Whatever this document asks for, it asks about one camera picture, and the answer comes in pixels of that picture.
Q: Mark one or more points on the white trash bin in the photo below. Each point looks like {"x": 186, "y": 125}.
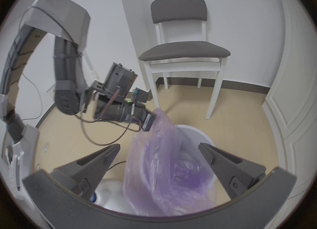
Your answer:
{"x": 198, "y": 134}

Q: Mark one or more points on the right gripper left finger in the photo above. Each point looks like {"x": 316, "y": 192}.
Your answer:
{"x": 94, "y": 171}

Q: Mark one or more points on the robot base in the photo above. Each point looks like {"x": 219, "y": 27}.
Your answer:
{"x": 22, "y": 161}

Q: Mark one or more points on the grey padded white chair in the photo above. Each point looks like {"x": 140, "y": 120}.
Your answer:
{"x": 183, "y": 52}

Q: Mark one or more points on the purple plastic bag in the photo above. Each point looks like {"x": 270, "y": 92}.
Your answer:
{"x": 158, "y": 173}

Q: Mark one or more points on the white wardrobe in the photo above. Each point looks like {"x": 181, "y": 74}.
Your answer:
{"x": 292, "y": 87}

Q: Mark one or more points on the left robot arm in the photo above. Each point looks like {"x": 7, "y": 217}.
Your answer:
{"x": 64, "y": 20}

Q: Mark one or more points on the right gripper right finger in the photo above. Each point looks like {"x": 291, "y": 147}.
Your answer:
{"x": 227, "y": 171}

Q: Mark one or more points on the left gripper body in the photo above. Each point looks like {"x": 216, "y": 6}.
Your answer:
{"x": 118, "y": 111}

